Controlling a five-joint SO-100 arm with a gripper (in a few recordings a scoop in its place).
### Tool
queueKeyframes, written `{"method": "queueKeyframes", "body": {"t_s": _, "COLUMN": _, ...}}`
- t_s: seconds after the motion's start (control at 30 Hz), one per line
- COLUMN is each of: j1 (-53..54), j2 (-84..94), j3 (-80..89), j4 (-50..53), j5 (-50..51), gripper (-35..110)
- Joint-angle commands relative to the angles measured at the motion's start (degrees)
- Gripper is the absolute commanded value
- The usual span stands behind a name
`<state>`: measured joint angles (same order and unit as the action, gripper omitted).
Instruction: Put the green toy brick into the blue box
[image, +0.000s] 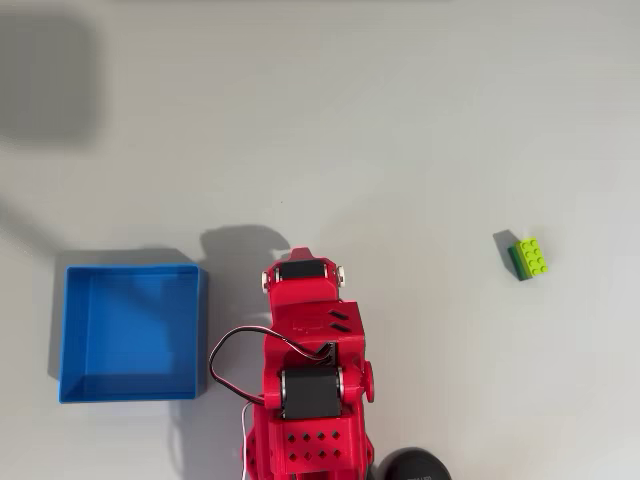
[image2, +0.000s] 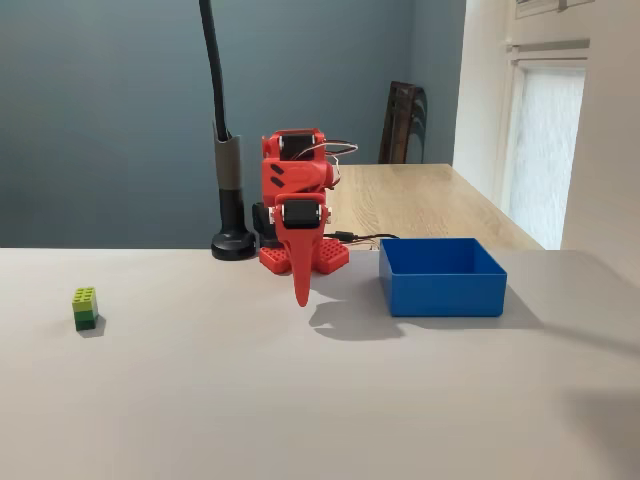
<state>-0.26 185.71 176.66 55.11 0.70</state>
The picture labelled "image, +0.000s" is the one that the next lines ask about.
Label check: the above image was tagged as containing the green lego brick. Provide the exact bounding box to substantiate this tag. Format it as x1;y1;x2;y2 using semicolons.
507;236;552;283

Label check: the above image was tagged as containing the blue square tray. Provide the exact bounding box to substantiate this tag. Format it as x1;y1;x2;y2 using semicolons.
57;264;209;405

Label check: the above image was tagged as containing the black gooseneck stand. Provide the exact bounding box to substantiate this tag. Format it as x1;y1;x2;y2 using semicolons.
374;446;454;480

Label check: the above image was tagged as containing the thin servo cable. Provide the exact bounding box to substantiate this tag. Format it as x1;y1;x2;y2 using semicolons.
208;326;337;480

